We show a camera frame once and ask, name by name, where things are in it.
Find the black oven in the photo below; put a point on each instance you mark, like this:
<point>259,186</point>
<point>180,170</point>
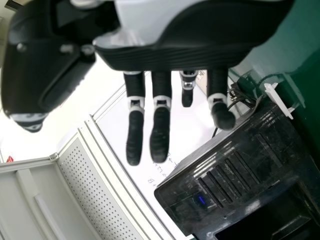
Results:
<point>250,162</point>

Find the white metal cabinet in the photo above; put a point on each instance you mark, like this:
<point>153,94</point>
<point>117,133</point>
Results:
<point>27,200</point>

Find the white perforated panel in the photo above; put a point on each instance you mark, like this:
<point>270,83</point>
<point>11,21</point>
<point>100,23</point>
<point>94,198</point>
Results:
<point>95,190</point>

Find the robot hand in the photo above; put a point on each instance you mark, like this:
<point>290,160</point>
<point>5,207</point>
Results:
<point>195,32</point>

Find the white plastic bracket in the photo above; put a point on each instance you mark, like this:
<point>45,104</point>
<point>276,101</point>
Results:
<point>277,100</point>

